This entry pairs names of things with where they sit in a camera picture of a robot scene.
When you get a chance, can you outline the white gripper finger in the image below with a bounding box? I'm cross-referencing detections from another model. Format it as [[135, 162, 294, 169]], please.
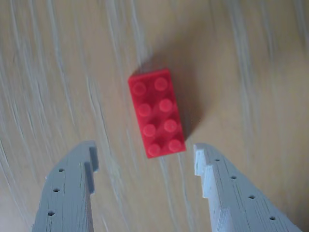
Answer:
[[194, 142, 302, 232], [31, 140, 100, 232]]

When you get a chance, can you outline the red lego block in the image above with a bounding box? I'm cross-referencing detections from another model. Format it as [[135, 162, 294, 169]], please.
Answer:
[[127, 68, 187, 159]]

